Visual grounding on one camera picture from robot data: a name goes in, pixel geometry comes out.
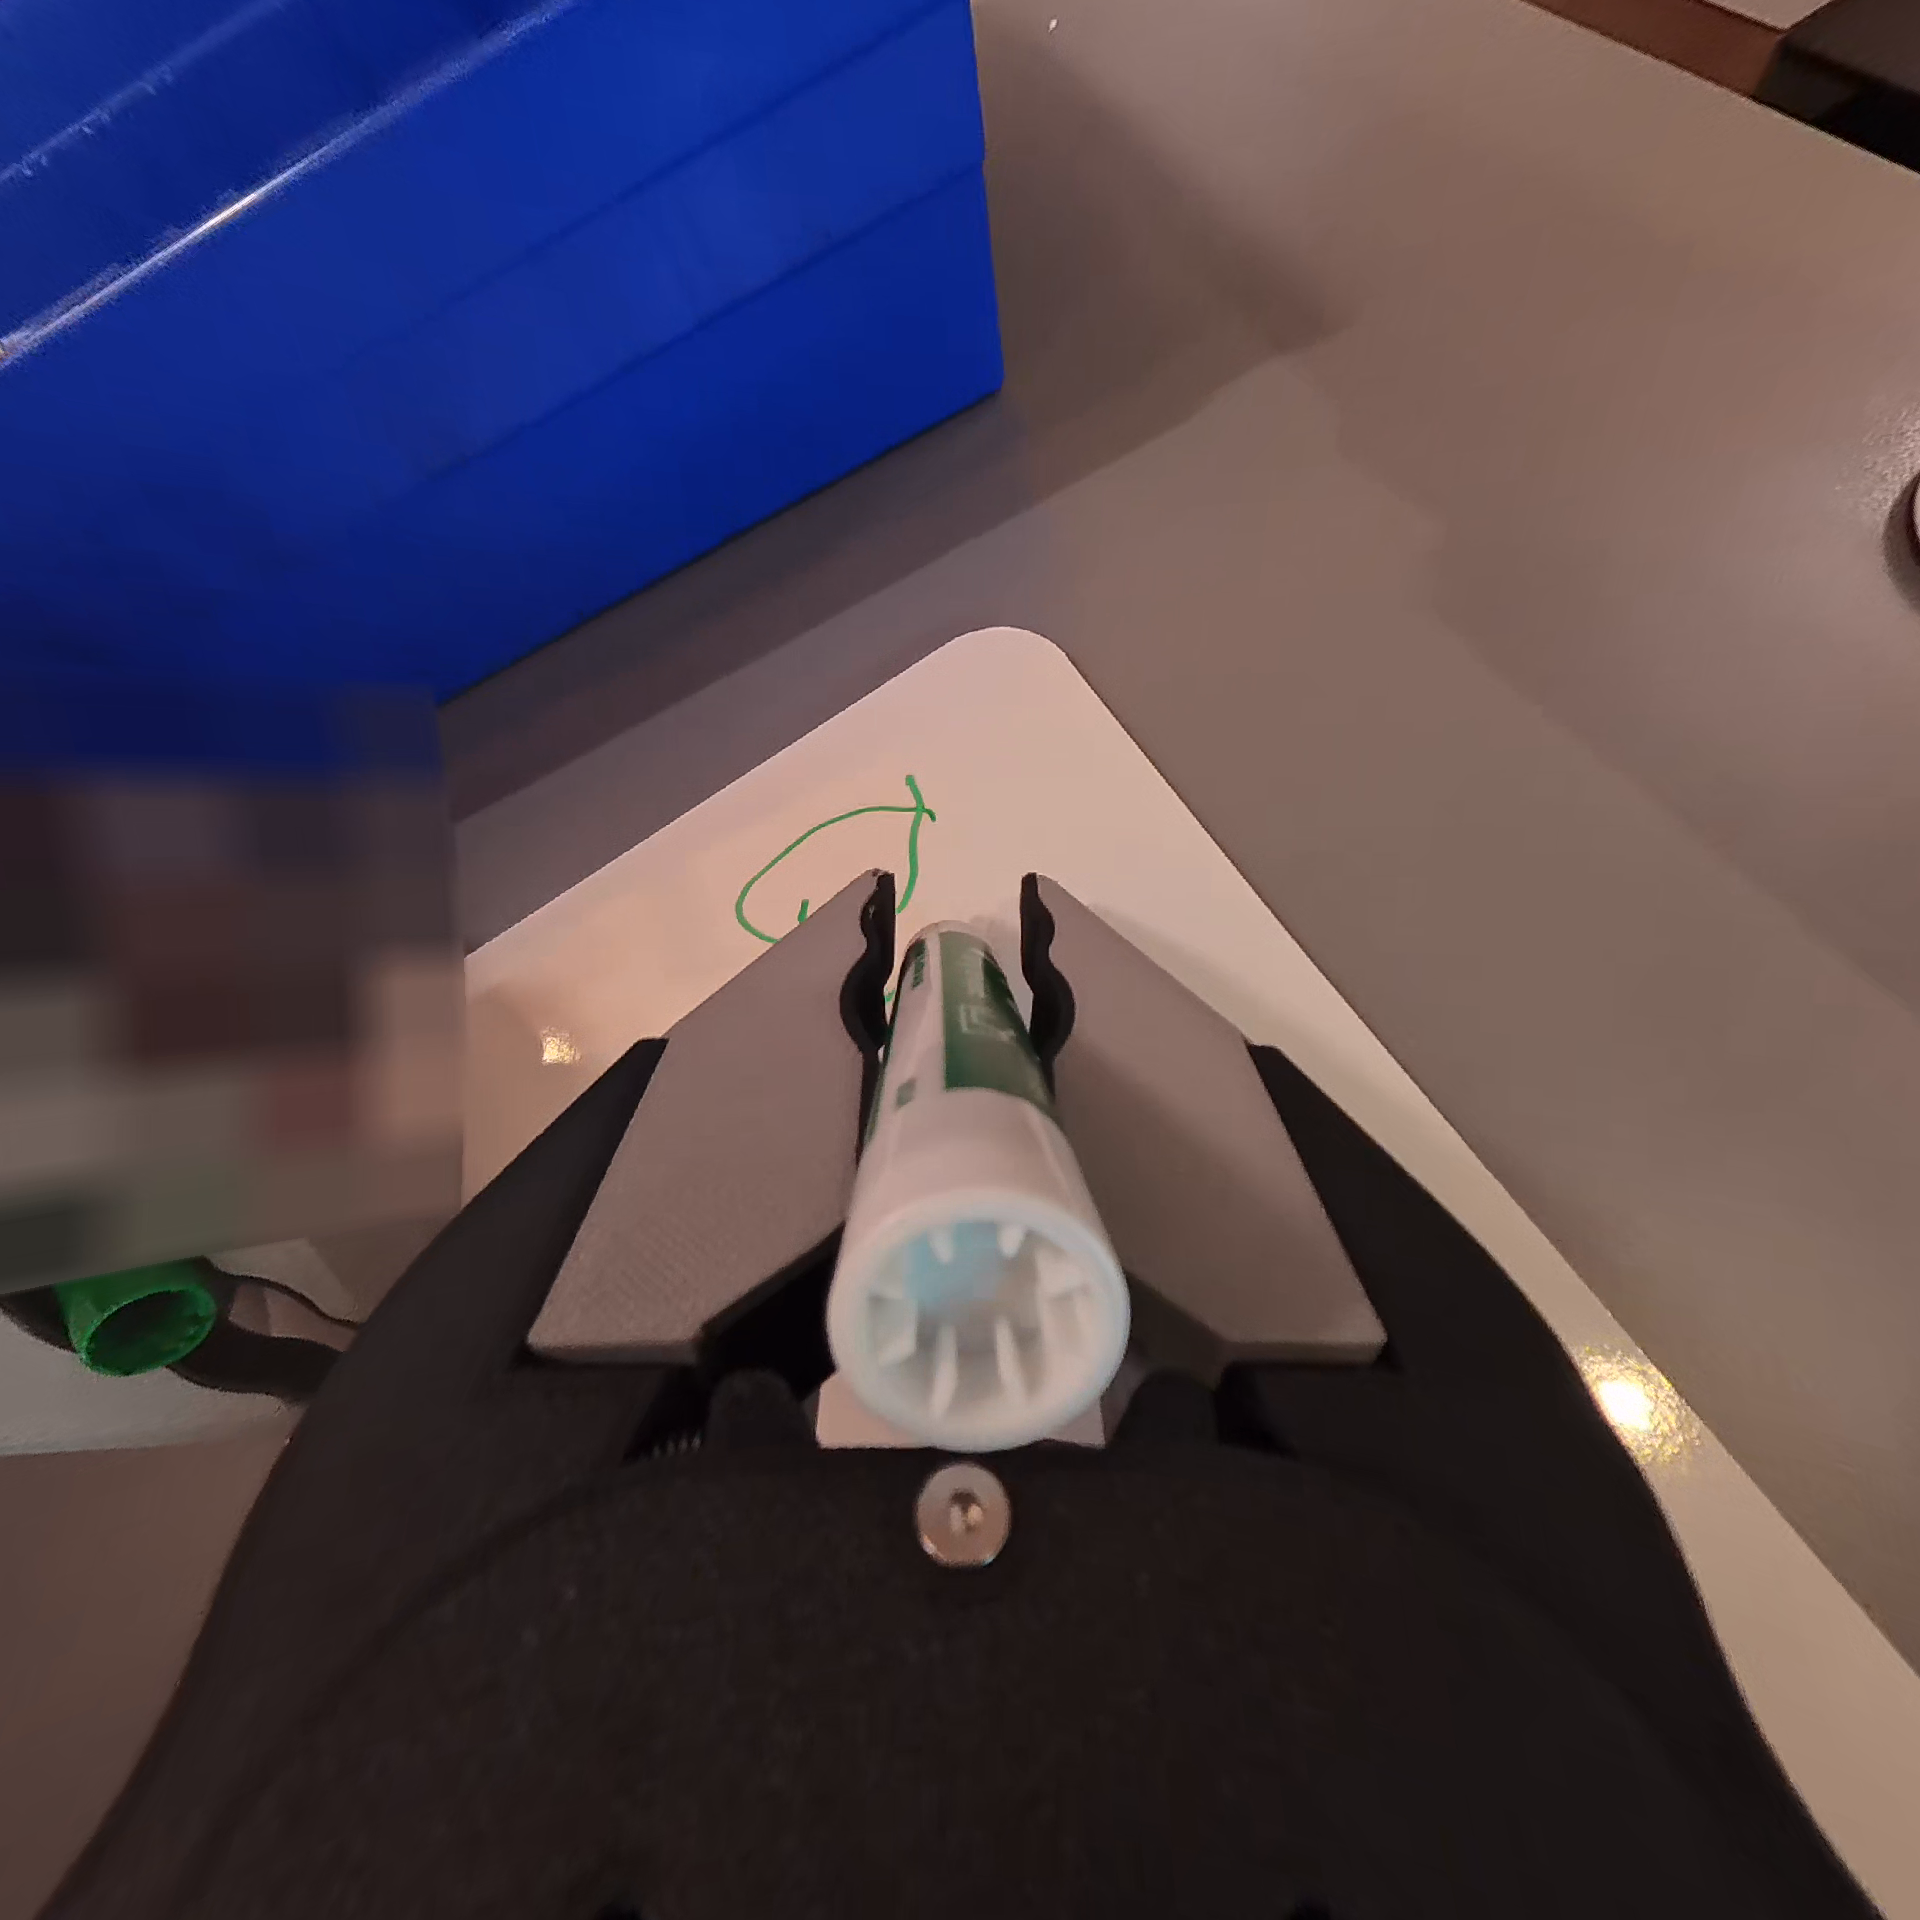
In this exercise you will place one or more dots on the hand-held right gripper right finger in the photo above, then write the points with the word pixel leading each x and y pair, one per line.
pixel 1215 1200

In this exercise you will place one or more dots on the blue plastic bin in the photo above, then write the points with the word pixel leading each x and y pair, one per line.
pixel 453 303

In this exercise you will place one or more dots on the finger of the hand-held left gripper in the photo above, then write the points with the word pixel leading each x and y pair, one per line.
pixel 152 1420

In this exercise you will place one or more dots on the green marker cap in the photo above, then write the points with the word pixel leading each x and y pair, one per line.
pixel 135 1321

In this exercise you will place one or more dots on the white whiteboard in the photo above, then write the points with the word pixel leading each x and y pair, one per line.
pixel 1142 898

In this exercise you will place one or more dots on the green whiteboard marker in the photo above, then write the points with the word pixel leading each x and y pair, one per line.
pixel 975 1200

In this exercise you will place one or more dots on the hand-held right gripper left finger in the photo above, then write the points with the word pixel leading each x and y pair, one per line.
pixel 708 1200

